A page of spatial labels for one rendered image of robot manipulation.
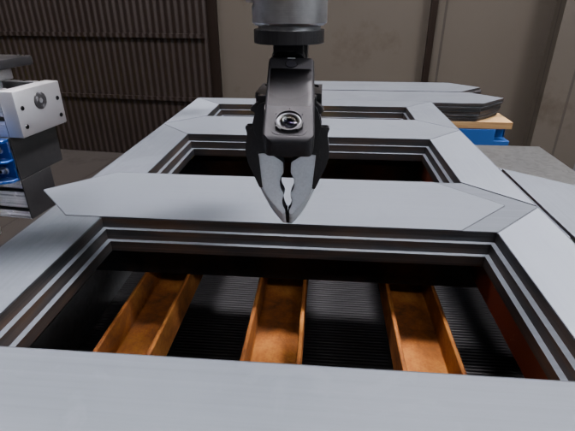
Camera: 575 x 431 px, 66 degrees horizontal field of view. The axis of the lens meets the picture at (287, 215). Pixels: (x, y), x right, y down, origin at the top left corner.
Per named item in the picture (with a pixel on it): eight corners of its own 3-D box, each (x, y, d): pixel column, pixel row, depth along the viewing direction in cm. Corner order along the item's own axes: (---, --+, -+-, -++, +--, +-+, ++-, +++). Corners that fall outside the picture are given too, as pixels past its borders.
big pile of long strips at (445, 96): (475, 97, 178) (477, 82, 175) (512, 122, 142) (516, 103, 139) (279, 95, 183) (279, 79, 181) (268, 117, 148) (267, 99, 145)
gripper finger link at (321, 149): (327, 185, 50) (330, 108, 46) (327, 190, 49) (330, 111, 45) (286, 183, 51) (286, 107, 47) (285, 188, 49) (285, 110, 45)
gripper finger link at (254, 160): (289, 183, 51) (289, 108, 47) (288, 189, 49) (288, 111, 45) (249, 181, 51) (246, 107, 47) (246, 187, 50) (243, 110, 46)
